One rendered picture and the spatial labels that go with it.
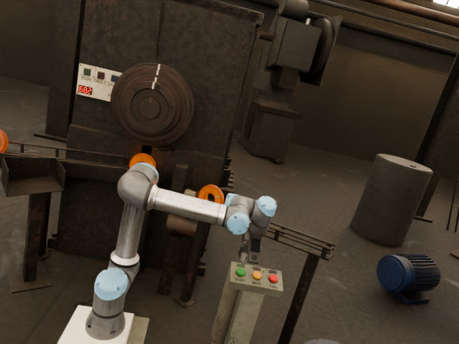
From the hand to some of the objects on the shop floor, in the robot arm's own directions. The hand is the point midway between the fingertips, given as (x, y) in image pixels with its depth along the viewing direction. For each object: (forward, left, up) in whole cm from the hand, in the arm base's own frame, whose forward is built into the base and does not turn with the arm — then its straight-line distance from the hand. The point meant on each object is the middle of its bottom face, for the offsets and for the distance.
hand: (244, 263), depth 156 cm
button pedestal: (+1, -6, -66) cm, 66 cm away
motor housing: (+59, +33, -67) cm, 95 cm away
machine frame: (+113, +69, -67) cm, 149 cm away
